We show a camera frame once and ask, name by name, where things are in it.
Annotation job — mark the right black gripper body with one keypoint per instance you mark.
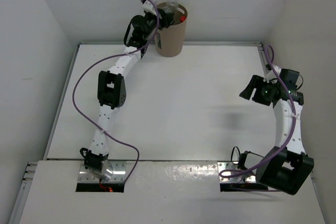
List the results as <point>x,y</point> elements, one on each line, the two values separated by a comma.
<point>263,92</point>

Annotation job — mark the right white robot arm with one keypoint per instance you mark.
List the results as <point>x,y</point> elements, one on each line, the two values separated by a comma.
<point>287,165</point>

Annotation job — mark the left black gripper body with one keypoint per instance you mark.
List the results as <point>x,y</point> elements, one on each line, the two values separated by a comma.
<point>150,20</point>

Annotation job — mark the clear bottle blue label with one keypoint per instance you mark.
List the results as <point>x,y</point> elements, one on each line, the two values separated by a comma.
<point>170,6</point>

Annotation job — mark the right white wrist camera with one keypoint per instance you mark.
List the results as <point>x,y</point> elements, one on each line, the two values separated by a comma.
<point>271,76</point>

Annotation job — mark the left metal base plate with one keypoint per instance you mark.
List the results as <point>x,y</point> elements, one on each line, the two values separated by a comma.
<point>112,172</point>

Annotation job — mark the metal base plate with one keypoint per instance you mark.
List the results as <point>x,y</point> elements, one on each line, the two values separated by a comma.
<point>228,173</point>
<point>112,172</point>

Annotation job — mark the red cap clear bottle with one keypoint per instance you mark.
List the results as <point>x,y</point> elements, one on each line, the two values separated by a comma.
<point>182,19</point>

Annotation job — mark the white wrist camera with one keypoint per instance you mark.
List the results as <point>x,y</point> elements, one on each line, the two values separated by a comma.
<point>271,76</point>
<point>148,7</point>

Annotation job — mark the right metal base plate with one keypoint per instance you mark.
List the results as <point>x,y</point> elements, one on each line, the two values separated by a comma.
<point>228,173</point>

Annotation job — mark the brown plastic garbage bin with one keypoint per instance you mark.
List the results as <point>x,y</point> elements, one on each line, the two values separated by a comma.
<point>169,41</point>

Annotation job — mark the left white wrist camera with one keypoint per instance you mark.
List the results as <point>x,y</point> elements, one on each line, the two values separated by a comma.
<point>148,7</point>

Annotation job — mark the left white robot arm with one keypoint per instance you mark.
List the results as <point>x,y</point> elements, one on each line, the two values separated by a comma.
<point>111,91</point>

